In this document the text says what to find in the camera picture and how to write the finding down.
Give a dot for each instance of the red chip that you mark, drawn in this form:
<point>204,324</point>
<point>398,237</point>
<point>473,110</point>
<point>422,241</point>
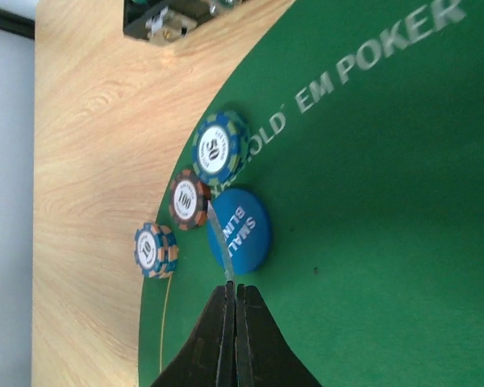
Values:
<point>189,199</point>

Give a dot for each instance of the black aluminium frame post left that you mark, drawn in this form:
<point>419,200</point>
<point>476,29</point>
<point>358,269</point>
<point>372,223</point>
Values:
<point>17,25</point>

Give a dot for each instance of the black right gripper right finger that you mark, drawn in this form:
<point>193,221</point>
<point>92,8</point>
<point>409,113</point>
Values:
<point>263,357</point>

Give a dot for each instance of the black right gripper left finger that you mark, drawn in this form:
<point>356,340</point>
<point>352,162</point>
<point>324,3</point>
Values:
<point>207,357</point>

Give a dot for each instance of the single blue patterned card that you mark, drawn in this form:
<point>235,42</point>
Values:
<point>223,247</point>

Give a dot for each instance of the black poker chip case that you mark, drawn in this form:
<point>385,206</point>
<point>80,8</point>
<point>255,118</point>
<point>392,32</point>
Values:
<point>163,22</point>

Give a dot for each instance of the round green poker mat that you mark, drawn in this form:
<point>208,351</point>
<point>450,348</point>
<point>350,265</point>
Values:
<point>368,153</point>

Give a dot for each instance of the grey chips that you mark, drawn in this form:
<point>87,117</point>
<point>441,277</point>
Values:
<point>156,250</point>

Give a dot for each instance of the blue small blind button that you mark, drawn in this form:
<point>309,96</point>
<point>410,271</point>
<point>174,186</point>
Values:
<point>246,228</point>

